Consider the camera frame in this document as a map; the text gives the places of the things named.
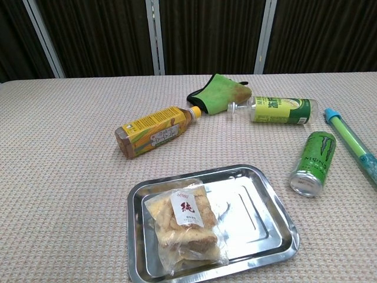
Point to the packaged snack bag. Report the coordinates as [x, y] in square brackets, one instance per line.
[184, 227]

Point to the silver metal tray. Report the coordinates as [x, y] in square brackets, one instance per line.
[253, 218]

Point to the yellow label tea bottle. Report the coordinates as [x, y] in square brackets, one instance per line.
[153, 132]

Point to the green cloth with black trim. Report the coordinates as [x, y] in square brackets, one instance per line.
[219, 94]

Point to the green label clear bottle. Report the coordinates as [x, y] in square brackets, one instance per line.
[279, 113]

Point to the green Monster energy can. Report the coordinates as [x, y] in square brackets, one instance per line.
[315, 162]

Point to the green tube with blue cap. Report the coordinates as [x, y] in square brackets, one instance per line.
[350, 138]

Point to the grey metal partition post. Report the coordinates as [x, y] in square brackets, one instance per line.
[155, 36]
[265, 36]
[44, 38]

